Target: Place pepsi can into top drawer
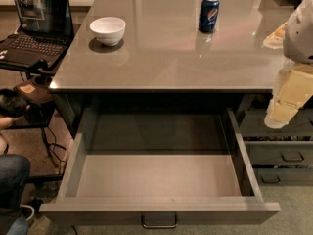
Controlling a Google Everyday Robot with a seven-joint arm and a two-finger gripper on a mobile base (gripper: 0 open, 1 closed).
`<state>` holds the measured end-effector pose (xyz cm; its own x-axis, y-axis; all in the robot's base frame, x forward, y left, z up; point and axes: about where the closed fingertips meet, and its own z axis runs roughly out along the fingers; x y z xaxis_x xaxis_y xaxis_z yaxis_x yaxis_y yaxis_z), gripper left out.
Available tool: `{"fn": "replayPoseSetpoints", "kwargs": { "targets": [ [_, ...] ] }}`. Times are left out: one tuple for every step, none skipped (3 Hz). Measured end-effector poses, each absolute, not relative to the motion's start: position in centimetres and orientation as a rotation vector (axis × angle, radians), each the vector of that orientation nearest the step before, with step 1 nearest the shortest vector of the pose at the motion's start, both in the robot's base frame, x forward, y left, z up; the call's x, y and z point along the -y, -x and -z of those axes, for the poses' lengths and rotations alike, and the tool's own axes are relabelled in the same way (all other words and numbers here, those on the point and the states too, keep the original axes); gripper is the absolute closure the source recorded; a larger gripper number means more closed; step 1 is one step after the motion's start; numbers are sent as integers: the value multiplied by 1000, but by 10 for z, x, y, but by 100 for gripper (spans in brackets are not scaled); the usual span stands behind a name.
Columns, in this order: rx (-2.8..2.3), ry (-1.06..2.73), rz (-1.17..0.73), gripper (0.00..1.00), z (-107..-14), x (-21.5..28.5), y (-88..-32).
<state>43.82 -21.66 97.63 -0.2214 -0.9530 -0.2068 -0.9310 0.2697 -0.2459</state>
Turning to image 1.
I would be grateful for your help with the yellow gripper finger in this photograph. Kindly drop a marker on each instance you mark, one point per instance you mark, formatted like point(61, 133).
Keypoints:
point(292, 89)
point(275, 39)

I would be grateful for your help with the blue pepsi can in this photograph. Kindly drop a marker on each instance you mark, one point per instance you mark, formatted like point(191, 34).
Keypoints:
point(208, 15)

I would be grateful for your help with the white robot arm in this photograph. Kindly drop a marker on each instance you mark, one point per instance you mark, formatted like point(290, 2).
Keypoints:
point(298, 39)

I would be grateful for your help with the grey middle right drawer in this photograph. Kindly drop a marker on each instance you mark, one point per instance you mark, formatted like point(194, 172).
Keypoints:
point(280, 152)

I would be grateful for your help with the grey lower right drawer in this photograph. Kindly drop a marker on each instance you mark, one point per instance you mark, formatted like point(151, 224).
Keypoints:
point(283, 177)

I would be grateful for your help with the open grey top drawer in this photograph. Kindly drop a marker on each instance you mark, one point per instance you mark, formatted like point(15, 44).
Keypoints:
point(122, 166)

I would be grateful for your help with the white ceramic bowl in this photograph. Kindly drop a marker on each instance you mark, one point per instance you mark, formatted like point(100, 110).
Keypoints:
point(108, 30)

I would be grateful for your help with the black laptop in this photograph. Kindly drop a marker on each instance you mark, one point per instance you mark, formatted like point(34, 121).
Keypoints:
point(43, 37)

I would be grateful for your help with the person in blue jeans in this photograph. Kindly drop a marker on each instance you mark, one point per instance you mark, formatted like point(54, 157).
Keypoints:
point(14, 169)

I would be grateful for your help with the metal drawer handle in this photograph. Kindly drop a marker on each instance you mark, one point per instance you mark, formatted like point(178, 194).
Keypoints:
point(159, 220)

